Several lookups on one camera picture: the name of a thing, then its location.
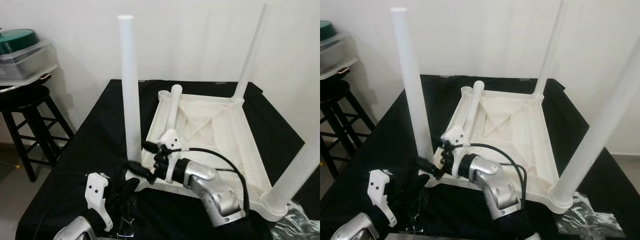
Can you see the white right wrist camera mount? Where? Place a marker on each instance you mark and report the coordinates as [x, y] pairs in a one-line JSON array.
[[170, 139], [455, 135]]

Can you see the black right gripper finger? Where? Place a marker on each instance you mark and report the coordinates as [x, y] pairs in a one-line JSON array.
[[140, 172], [446, 144], [430, 170], [150, 146]]

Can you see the black tablecloth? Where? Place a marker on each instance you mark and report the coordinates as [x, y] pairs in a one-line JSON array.
[[400, 130], [100, 130]]

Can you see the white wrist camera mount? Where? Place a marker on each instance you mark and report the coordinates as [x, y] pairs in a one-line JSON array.
[[170, 139], [455, 135], [377, 187], [96, 192]]

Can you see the black round stool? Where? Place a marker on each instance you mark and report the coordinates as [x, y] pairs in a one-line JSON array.
[[332, 90], [20, 97]]

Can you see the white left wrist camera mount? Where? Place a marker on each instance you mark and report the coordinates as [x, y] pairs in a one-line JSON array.
[[96, 192], [377, 187]]

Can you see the green pot lid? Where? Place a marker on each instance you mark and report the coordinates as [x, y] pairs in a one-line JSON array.
[[15, 40], [325, 31]]

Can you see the white plastic children table top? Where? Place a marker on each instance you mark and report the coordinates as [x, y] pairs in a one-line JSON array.
[[220, 125], [520, 125]]

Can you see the clear plastic storage box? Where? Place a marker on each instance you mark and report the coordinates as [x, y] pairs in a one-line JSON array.
[[337, 57], [30, 65]]

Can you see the white plastic table leg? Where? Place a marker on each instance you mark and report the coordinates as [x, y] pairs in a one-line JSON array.
[[129, 75], [295, 175], [174, 105], [475, 100], [410, 75], [550, 50], [600, 135], [252, 50]]

